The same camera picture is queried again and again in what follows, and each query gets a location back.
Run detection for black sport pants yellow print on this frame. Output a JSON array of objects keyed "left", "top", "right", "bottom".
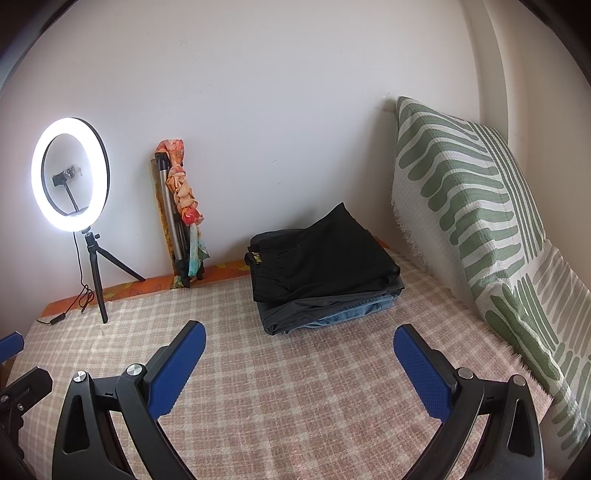
[{"left": 245, "top": 203, "right": 401, "bottom": 304}]

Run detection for black mini tripod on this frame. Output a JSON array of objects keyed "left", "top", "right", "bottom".
[{"left": 82, "top": 227, "right": 145, "bottom": 324}]

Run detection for orange floral bed sheet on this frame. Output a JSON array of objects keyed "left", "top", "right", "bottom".
[{"left": 37, "top": 237, "right": 394, "bottom": 319}]

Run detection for black phone holder gooseneck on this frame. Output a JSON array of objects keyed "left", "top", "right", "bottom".
[{"left": 51, "top": 166, "right": 80, "bottom": 214}]

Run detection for plaid pink bed cover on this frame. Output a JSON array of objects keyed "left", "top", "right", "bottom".
[{"left": 8, "top": 250, "right": 555, "bottom": 480}]

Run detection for folded silver tripod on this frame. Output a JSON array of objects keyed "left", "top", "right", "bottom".
[{"left": 150, "top": 152, "right": 204, "bottom": 288}]

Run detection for blue folded jeans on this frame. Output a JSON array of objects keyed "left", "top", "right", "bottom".
[{"left": 301, "top": 294, "right": 396, "bottom": 329}]

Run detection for orange floral cloth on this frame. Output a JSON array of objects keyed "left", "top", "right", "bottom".
[{"left": 153, "top": 139, "right": 209, "bottom": 277}]

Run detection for dark grey folded garment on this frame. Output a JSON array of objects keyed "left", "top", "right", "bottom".
[{"left": 256, "top": 270, "right": 405, "bottom": 335}]

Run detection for green striped white pillow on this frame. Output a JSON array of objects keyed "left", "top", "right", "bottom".
[{"left": 392, "top": 97, "right": 590, "bottom": 470}]

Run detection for black cable with inline remote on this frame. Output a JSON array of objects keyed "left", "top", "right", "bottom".
[{"left": 35, "top": 232, "right": 96, "bottom": 325}]

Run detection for white ring light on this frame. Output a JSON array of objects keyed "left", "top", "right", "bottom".
[{"left": 30, "top": 117, "right": 110, "bottom": 233}]

